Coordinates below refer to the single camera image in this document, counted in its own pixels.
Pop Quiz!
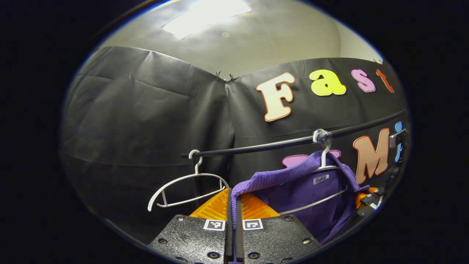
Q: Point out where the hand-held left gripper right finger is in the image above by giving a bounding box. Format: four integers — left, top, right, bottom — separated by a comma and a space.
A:
235, 193, 322, 264

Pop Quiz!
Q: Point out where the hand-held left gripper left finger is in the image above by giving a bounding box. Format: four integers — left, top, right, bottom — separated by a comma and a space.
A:
148, 188, 234, 264

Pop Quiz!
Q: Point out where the purple ribbed shirt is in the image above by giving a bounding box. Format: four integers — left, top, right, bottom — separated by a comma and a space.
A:
230, 150, 370, 264

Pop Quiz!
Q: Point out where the white clothes hanger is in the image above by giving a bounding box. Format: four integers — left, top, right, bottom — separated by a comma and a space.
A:
278, 141, 348, 216
148, 150, 230, 212

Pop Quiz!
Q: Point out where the black clothes rack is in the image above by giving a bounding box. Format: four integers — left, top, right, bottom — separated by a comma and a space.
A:
181, 109, 408, 159

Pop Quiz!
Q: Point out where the black backdrop cloth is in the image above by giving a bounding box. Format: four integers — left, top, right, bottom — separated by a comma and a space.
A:
60, 46, 409, 244

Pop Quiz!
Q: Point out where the ceiling light panel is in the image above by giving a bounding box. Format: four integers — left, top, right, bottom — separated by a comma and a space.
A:
162, 0, 252, 40

